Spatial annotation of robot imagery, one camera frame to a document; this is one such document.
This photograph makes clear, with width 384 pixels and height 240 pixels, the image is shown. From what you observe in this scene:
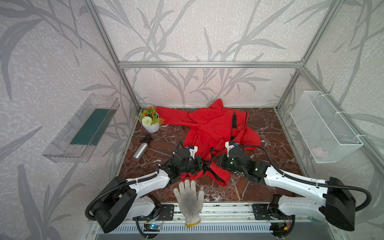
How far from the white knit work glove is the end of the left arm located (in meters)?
0.13

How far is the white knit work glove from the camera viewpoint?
73 cm

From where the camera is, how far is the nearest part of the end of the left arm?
2.19ft
